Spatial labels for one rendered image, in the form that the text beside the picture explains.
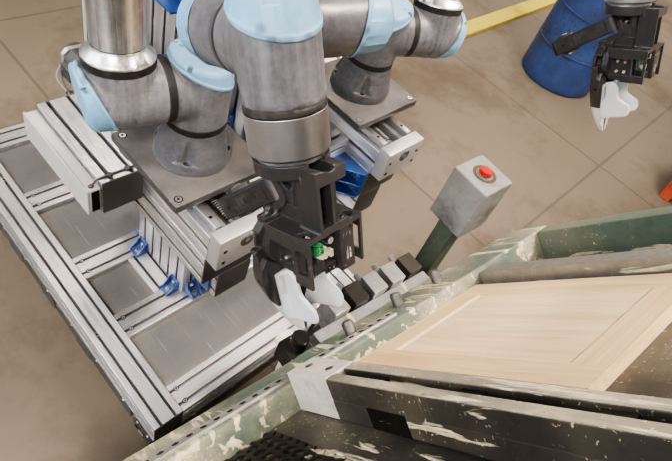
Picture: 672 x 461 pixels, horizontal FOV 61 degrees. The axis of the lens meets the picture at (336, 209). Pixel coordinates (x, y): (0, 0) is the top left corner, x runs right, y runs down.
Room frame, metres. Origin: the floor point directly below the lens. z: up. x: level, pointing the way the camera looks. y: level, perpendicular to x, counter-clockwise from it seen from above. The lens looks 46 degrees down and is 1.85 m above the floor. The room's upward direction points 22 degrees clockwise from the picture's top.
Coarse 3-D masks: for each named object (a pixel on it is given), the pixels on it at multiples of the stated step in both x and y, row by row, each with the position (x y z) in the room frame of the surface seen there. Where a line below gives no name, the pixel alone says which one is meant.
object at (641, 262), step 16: (576, 256) 0.87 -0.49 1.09; (592, 256) 0.85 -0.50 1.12; (608, 256) 0.83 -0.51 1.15; (624, 256) 0.81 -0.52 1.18; (640, 256) 0.80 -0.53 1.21; (656, 256) 0.78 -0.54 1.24; (480, 272) 0.90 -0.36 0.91; (496, 272) 0.89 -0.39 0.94; (512, 272) 0.87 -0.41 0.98; (528, 272) 0.86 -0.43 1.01; (544, 272) 0.84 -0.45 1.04; (560, 272) 0.83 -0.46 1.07; (576, 272) 0.82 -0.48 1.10; (592, 272) 0.81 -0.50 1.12; (608, 272) 0.79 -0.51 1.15; (624, 272) 0.78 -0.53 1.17; (640, 272) 0.77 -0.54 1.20; (656, 272) 0.76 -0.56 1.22
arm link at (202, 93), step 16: (176, 48) 0.77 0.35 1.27; (176, 64) 0.74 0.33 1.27; (192, 64) 0.75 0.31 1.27; (176, 80) 0.72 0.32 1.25; (192, 80) 0.73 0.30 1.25; (208, 80) 0.74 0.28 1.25; (224, 80) 0.76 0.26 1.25; (176, 96) 0.71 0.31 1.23; (192, 96) 0.73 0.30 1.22; (208, 96) 0.74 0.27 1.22; (224, 96) 0.77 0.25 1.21; (176, 112) 0.70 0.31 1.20; (192, 112) 0.72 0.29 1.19; (208, 112) 0.75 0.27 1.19; (224, 112) 0.78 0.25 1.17; (192, 128) 0.73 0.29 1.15; (208, 128) 0.75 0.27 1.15
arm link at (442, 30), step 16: (416, 0) 1.28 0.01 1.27; (432, 0) 1.27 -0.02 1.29; (448, 0) 1.28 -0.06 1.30; (432, 16) 1.25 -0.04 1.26; (448, 16) 1.26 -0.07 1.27; (464, 16) 1.33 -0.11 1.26; (432, 32) 1.24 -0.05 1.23; (448, 32) 1.26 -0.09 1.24; (464, 32) 1.29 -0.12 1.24; (416, 48) 1.21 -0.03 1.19; (432, 48) 1.24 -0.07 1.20; (448, 48) 1.26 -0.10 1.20
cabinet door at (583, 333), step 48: (480, 288) 0.84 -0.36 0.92; (528, 288) 0.79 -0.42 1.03; (576, 288) 0.74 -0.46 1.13; (624, 288) 0.71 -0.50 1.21; (432, 336) 0.64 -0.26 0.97; (480, 336) 0.61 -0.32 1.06; (528, 336) 0.58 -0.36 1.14; (576, 336) 0.56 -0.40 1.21; (624, 336) 0.54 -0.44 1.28; (576, 384) 0.43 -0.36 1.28
